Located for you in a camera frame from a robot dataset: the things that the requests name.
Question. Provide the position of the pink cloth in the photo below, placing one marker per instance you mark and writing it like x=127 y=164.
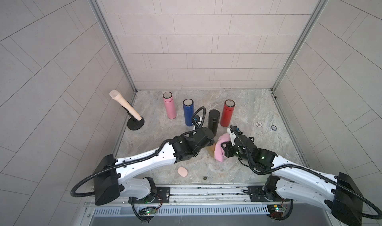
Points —
x=219 y=152

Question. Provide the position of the circuit board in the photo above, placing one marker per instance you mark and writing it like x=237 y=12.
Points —
x=149 y=211
x=275 y=210

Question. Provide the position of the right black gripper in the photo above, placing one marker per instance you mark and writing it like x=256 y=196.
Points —
x=228 y=146

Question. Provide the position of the black thermos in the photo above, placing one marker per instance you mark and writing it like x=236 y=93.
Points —
x=213 y=121

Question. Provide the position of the gold thermos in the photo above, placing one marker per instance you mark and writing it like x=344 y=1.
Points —
x=211 y=150

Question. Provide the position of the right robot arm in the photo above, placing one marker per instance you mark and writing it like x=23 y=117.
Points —
x=337 y=194

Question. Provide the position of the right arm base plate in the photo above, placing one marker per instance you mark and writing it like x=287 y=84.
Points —
x=257 y=194

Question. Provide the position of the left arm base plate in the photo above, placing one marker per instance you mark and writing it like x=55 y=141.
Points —
x=163 y=195

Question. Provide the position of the beige microphone on black stand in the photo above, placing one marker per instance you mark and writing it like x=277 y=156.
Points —
x=136 y=121

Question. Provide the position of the pink thermos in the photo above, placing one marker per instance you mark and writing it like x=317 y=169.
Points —
x=169 y=105

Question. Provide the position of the red thermos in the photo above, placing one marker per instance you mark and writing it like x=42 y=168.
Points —
x=228 y=109

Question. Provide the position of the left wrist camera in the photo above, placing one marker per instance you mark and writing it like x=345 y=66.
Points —
x=197 y=122

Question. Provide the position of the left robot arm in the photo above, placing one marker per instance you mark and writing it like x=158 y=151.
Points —
x=118 y=177

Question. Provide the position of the blue thermos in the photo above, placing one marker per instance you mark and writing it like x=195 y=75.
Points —
x=188 y=107

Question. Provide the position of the aluminium mounting rail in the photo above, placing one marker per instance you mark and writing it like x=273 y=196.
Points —
x=209 y=193

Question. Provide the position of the left circuit board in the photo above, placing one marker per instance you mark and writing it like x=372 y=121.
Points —
x=149 y=211

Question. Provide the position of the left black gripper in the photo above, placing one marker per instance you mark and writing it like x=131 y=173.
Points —
x=211 y=141

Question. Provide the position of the pink oval soap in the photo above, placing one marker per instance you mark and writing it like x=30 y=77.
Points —
x=182 y=172

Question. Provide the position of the right circuit board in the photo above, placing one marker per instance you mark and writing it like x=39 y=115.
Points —
x=275 y=210

